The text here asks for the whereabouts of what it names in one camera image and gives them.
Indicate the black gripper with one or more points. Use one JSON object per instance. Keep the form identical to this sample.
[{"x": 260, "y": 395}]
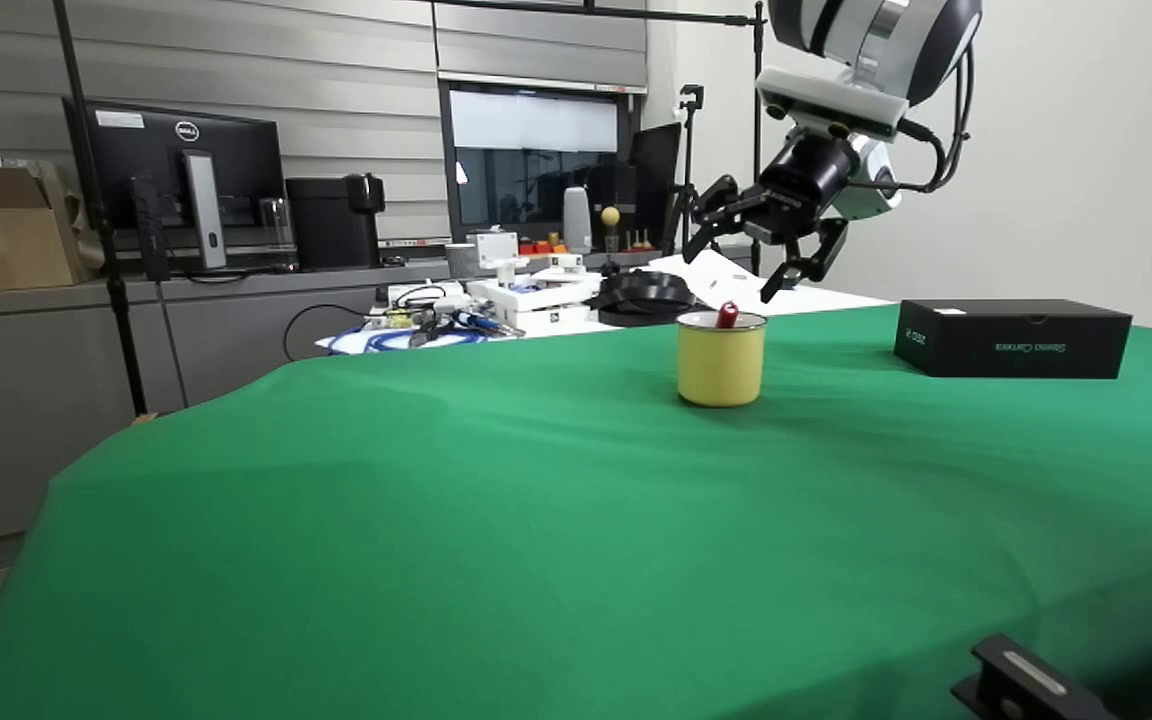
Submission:
[{"x": 809, "y": 186}]

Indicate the small white box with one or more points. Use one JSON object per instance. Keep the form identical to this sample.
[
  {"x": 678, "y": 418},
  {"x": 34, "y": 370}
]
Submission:
[{"x": 498, "y": 245}]

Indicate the black cardboard box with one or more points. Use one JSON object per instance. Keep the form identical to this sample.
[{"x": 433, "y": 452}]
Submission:
[{"x": 1012, "y": 342}]

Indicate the brown cardboard box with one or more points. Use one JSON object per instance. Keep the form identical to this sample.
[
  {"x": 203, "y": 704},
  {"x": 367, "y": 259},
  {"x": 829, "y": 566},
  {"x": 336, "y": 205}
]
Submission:
[{"x": 2, "y": 232}]

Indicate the white paper sheets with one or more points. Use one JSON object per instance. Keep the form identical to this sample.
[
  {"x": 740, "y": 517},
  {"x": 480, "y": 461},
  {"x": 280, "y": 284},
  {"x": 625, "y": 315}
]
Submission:
[{"x": 760, "y": 291}]

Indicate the yellow enamel mug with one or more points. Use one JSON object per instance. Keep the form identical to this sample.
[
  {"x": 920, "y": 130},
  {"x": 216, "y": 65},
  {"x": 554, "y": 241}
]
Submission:
[{"x": 722, "y": 362}]

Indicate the yellow ball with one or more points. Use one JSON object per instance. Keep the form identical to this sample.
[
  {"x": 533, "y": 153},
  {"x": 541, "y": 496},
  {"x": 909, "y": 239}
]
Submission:
[{"x": 610, "y": 216}]

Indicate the white grey speaker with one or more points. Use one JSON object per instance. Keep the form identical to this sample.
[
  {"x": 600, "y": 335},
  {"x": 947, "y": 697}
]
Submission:
[{"x": 576, "y": 221}]

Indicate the orange red small objects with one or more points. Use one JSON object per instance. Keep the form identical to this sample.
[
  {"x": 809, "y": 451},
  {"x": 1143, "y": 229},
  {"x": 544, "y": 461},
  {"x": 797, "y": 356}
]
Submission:
[{"x": 544, "y": 245}]

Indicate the large dark screen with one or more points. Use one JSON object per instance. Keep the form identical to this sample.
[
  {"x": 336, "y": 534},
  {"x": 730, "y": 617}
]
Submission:
[{"x": 536, "y": 167}]

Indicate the white electronics pile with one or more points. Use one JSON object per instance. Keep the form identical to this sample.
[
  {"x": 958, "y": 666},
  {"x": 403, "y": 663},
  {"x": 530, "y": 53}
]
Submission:
[{"x": 471, "y": 305}]

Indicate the green tablecloth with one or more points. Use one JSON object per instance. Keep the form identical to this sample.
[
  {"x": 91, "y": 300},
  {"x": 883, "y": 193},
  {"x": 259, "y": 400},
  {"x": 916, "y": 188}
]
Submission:
[{"x": 536, "y": 534}]

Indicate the black desktop computer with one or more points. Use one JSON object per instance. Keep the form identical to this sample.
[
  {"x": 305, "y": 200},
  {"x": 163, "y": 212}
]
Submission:
[{"x": 335, "y": 221}]

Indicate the black table clamp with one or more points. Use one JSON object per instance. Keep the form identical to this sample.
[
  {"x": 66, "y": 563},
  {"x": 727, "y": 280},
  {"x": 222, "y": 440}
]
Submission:
[{"x": 1020, "y": 680}]

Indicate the black computer monitor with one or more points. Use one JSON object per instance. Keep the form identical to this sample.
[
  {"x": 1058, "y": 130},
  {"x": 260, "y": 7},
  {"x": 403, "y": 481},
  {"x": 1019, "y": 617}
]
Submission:
[{"x": 177, "y": 167}]

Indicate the black stand pole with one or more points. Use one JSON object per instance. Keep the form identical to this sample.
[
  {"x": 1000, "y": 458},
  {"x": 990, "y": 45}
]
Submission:
[{"x": 96, "y": 200}]

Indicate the grey counter cabinets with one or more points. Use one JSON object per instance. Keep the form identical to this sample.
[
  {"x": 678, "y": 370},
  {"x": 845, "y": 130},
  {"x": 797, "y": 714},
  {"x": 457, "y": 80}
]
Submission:
[{"x": 42, "y": 387}]

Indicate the black frame pole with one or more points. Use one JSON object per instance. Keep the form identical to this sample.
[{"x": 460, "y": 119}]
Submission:
[{"x": 758, "y": 162}]

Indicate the black camera tripod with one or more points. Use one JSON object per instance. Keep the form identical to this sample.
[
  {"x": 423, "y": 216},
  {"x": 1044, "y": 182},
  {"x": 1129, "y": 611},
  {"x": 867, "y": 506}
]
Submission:
[{"x": 688, "y": 174}]

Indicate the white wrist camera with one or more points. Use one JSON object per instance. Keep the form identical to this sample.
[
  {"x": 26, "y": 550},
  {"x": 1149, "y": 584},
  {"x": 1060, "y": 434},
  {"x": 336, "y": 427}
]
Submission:
[{"x": 833, "y": 102}]

